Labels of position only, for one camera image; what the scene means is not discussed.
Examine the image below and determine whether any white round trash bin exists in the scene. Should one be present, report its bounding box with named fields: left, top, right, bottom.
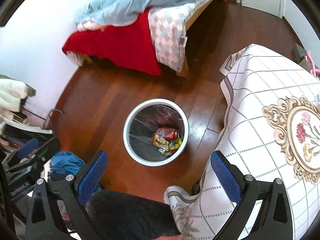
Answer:
left=123, top=99, right=189, bottom=167

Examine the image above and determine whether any blue jacket pile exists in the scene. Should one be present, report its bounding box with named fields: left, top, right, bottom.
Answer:
left=48, top=151, right=86, bottom=181

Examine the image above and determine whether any white dotted tablecloth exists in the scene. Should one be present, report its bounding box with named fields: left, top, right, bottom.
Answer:
left=164, top=44, right=319, bottom=239

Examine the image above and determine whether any yellow snack wrapper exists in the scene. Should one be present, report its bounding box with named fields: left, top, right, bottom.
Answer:
left=152, top=133, right=182, bottom=157

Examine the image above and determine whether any red soda can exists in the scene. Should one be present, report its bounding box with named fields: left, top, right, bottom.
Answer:
left=155, top=127, right=179, bottom=141

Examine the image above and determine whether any black bin liner bag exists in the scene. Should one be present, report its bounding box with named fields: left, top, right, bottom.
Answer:
left=128, top=103, right=185, bottom=162

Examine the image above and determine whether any pink plush toy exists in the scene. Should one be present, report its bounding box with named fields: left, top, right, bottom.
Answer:
left=305, top=51, right=320, bottom=77

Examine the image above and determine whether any red blanket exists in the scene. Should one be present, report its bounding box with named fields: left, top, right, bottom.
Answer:
left=62, top=8, right=162, bottom=76

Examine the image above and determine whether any cardboard box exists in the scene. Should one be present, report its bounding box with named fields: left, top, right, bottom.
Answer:
left=293, top=43, right=309, bottom=69

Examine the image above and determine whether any pink checkered mattress sheet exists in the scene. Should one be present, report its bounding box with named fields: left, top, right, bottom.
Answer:
left=148, top=3, right=195, bottom=73

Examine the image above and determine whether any wooden bed frame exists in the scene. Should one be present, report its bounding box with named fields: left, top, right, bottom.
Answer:
left=79, top=0, right=213, bottom=76

